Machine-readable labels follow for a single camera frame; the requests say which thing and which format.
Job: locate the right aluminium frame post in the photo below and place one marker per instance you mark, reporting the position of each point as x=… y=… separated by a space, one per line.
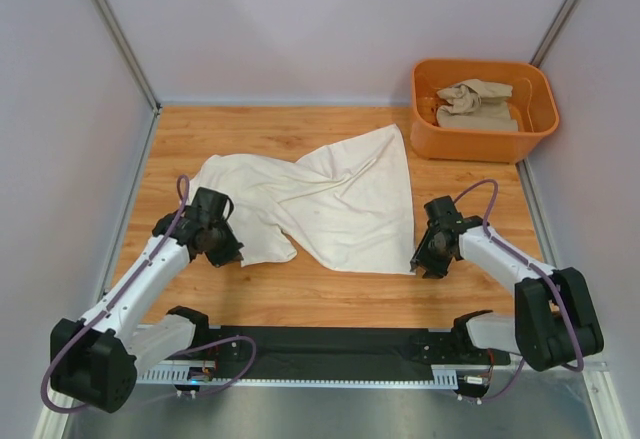
x=554 y=30

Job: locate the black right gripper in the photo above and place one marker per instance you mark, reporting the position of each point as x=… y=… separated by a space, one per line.
x=433 y=270

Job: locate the left aluminium frame post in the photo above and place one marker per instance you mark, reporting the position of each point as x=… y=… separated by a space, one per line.
x=114 y=29

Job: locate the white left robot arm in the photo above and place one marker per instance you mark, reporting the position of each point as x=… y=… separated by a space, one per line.
x=97 y=359

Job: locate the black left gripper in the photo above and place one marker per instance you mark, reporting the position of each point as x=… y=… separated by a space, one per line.
x=231 y=253

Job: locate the white t shirt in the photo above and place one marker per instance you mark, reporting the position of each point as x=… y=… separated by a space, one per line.
x=348 y=204

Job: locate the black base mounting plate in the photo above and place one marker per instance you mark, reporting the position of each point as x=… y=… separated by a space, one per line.
x=340 y=354

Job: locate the orange plastic bin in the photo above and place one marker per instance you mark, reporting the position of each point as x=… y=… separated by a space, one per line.
x=532 y=105

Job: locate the beige t shirt in bin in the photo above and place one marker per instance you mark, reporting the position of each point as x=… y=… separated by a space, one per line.
x=474 y=104

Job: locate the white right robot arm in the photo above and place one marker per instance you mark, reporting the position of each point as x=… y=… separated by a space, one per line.
x=554 y=321

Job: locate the aluminium frame post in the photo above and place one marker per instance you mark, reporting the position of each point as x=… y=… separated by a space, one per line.
x=114 y=29
x=554 y=30

